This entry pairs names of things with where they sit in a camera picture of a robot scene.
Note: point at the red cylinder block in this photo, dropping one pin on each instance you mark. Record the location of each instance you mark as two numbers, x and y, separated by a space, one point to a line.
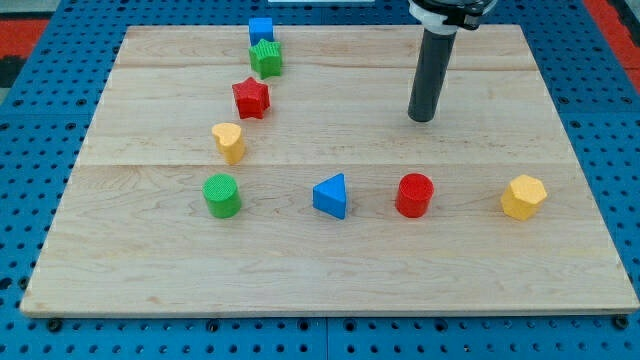
415 191

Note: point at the yellow heart block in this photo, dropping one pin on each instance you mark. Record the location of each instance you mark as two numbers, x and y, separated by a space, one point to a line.
229 141

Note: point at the green cylinder block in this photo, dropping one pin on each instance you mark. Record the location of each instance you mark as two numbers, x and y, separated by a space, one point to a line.
221 194

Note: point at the blue cube block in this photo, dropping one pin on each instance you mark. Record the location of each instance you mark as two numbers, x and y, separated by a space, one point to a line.
260 29

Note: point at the green star block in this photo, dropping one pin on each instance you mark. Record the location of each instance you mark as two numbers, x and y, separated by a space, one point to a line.
266 58

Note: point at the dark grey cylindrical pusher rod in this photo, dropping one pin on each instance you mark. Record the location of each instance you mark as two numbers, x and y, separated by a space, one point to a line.
432 64

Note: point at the blue triangle block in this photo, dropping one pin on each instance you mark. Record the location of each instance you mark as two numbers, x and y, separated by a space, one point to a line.
330 196

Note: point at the red star block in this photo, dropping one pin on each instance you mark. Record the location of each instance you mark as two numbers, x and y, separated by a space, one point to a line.
252 98

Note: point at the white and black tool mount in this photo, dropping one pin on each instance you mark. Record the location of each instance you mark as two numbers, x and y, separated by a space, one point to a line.
445 17

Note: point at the yellow hexagon block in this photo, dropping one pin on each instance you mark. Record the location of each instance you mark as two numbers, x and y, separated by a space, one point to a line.
523 197

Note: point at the light wooden board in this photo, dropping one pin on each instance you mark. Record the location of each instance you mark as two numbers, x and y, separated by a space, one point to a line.
133 238

